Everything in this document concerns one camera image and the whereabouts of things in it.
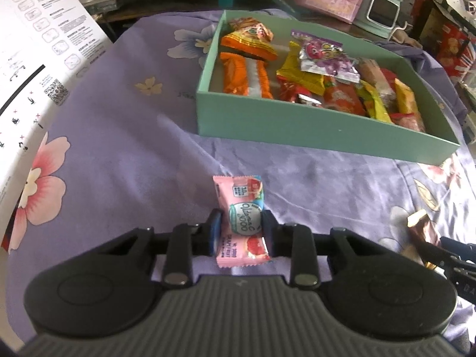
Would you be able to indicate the purple floral cloth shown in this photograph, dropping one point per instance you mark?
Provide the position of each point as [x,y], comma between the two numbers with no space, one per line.
[130,126]

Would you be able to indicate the mint green cardboard box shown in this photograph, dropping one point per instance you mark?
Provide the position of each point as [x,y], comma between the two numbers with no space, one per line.
[297,130]

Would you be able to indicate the red snack box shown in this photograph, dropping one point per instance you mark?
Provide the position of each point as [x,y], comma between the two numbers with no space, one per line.
[453,48]

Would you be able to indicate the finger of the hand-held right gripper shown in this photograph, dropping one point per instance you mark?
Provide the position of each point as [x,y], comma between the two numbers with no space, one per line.
[440,254]
[461,246]

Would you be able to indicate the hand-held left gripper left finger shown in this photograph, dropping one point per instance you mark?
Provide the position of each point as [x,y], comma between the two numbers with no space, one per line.
[215,232]

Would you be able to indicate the mint green retro appliance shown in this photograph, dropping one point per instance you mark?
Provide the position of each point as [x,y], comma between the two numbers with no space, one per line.
[383,11]

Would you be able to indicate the green yellow snack packet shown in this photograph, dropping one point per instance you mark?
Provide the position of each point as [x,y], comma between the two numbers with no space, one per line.
[375,104]

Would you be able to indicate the small beige toy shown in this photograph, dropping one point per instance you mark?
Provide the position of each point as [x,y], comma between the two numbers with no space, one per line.
[407,37]

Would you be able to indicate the clear beige snack packet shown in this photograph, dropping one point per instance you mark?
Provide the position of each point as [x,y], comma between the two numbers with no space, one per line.
[375,76]

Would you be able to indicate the fries print snack packet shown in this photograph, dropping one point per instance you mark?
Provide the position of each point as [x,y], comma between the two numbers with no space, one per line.
[249,46]

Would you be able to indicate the orange red stick snack packet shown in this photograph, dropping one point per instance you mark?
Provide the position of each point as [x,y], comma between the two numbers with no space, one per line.
[342,98]

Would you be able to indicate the orange white striped snack packet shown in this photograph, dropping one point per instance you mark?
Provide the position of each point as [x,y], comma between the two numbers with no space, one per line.
[245,78]

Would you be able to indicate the yellow stick snack packet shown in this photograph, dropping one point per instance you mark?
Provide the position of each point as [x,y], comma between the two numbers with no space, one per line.
[407,96]

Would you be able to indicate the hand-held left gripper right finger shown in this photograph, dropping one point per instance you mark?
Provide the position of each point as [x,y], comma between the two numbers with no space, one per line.
[268,232]

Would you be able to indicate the pink candy packet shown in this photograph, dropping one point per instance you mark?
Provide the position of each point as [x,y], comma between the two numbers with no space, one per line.
[241,208]

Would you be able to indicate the shiny red snack packet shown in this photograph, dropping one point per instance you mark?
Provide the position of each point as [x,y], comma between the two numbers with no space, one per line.
[297,93]

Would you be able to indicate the brown gold snack packet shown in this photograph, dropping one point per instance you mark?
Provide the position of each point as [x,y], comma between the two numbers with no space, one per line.
[424,230]

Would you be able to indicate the purple grape candy packet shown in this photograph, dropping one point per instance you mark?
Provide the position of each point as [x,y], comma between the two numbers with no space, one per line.
[327,57]

